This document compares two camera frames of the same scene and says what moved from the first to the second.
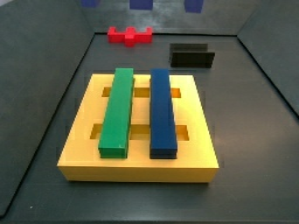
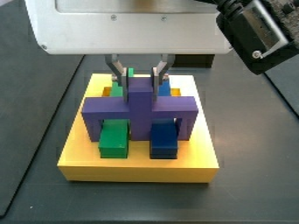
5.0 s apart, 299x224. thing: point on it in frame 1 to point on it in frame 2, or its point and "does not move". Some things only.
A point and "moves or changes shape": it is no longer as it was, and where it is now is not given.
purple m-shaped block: [194, 6] moves or changes shape
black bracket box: [182, 56] does not move
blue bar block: [163, 116] does not move
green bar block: [115, 136] does not move
